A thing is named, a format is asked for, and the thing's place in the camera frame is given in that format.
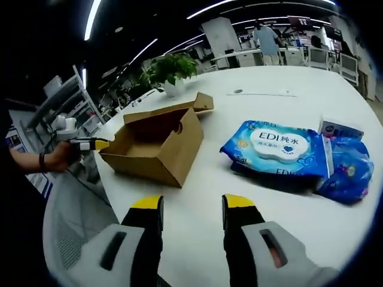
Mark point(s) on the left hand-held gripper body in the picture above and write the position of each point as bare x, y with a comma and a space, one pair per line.
67, 131

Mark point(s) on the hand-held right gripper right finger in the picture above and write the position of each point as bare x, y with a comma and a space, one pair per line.
245, 254

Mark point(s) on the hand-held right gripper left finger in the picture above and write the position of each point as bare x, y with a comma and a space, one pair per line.
143, 254

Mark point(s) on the brown cardboard shoe box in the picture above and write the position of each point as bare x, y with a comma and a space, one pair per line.
143, 167

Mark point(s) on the blue wet wipes pack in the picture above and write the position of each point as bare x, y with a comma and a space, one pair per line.
239, 143

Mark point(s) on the blue plastic bag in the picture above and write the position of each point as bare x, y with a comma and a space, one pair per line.
350, 179

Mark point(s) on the white blue carton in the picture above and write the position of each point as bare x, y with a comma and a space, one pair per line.
338, 130

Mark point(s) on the small white desk item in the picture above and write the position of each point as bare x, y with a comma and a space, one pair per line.
134, 103

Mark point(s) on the person's left hand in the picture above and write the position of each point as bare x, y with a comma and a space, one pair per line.
58, 157

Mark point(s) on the grey metal shelf rack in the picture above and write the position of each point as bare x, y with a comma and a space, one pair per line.
68, 98

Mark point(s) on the black wristband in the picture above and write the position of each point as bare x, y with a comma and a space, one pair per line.
42, 161

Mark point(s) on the grey mesh office chair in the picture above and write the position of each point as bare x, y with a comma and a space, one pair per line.
71, 227

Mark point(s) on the ceiling light strip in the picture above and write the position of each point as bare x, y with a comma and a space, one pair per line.
194, 15
91, 21

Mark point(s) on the green potted plant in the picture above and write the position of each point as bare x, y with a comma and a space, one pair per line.
170, 67

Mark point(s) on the white office desk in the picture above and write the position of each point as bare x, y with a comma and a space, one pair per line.
248, 58

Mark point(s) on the white office chair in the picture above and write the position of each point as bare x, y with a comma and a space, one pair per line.
348, 68
319, 59

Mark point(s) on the dark hanging screen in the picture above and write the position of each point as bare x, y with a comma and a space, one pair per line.
333, 32

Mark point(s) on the red hanging screen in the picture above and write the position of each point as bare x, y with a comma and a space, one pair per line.
299, 21

